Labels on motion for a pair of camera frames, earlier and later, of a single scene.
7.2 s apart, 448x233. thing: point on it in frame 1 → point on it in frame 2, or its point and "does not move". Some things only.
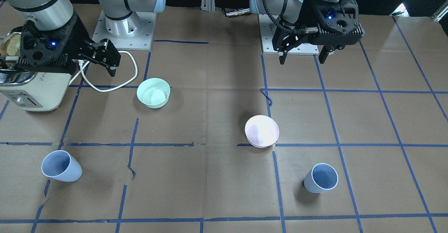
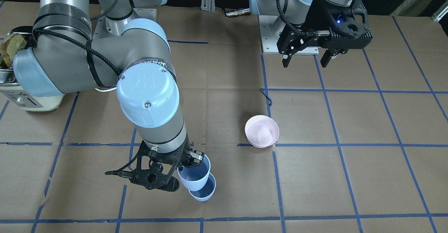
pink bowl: x=261 y=131 does not move
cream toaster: x=33 y=91 does not move
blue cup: x=61 y=165 → x=195 y=178
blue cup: x=322 y=177 → x=205 y=192
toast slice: x=10 y=45 does not move
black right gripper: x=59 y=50 → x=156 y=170
